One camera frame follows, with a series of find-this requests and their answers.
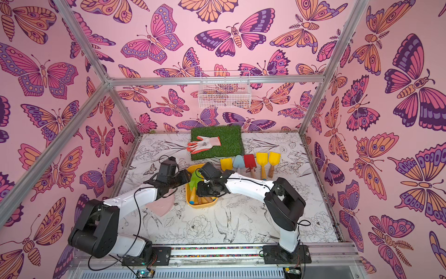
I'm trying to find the yellow shovel blue-tipped handle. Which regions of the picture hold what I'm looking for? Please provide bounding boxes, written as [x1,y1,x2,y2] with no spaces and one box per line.
[220,158,233,171]

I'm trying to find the yellow plastic storage box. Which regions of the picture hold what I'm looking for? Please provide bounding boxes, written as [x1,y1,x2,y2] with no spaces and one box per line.
[185,164,218,209]

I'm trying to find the light blue trowel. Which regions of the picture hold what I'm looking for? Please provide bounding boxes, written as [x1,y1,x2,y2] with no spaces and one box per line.
[233,155,245,174]

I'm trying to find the red shovel wooden handle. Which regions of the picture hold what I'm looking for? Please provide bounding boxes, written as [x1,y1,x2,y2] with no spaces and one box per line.
[243,154,257,179]

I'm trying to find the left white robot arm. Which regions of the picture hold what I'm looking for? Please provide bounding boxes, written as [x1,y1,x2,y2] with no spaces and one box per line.
[68,170,191,262]

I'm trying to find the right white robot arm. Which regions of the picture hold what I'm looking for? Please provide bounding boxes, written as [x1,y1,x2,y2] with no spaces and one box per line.
[196,171,306,265]

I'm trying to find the green trowel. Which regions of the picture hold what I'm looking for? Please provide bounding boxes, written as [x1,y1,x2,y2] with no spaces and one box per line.
[189,173,203,205]

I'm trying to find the white orange gardening glove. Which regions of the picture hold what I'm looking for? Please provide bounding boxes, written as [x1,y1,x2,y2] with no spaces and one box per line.
[187,136,221,154]

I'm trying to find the green artificial grass mat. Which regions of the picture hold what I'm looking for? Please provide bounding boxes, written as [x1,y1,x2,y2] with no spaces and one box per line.
[187,126,245,160]

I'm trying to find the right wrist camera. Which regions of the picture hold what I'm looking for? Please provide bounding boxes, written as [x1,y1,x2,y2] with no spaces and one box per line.
[197,162,222,180]

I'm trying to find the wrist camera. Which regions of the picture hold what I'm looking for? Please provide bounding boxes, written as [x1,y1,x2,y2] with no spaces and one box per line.
[158,156,179,177]
[197,162,222,180]

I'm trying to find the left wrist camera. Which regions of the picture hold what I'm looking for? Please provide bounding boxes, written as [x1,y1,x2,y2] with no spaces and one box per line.
[158,156,179,177]

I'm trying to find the white wire basket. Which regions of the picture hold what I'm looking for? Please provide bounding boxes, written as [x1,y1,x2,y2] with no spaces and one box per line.
[196,70,252,109]

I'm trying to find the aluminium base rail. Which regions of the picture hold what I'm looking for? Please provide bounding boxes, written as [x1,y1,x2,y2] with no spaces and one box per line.
[66,243,368,279]

